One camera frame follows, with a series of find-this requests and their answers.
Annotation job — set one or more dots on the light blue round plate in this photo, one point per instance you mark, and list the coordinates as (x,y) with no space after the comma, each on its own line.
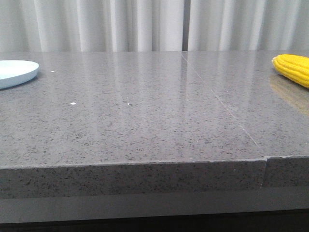
(16,72)

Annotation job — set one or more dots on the yellow corn cob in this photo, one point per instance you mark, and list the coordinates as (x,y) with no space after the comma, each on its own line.
(293,67)

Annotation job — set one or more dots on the white pleated curtain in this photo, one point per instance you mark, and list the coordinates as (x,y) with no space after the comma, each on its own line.
(153,25)

